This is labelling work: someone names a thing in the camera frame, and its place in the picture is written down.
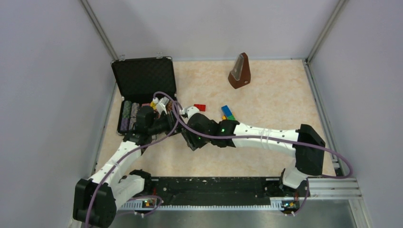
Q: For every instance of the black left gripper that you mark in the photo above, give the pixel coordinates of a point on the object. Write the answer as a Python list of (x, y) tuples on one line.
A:
[(172, 119)]

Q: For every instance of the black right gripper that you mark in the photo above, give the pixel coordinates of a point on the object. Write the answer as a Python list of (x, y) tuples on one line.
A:
[(192, 141)]

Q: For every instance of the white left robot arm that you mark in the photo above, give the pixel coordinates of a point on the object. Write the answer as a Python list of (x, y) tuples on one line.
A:
[(98, 198)]

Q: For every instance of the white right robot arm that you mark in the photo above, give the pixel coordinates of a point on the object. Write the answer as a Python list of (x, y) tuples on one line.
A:
[(304, 144)]

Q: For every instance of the red toy brick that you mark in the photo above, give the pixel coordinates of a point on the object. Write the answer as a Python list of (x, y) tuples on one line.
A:
[(201, 107)]

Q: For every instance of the colourful toy brick train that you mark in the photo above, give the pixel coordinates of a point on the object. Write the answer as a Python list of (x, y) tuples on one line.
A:
[(227, 113)]

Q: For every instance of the black poker chip case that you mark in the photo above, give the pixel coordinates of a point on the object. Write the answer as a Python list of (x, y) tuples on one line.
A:
[(137, 80)]

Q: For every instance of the brown wooden metronome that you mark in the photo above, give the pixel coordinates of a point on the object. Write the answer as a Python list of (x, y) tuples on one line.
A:
[(240, 75)]

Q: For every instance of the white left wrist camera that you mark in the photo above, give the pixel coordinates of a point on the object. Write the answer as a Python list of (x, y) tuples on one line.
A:
[(160, 105)]

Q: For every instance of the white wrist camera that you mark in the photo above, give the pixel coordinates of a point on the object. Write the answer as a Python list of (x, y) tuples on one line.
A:
[(188, 112), (160, 105)]

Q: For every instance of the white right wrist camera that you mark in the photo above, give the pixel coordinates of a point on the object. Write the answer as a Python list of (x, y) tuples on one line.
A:
[(188, 112)]

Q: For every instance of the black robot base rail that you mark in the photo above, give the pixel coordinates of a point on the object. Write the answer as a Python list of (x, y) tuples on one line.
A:
[(140, 192)]

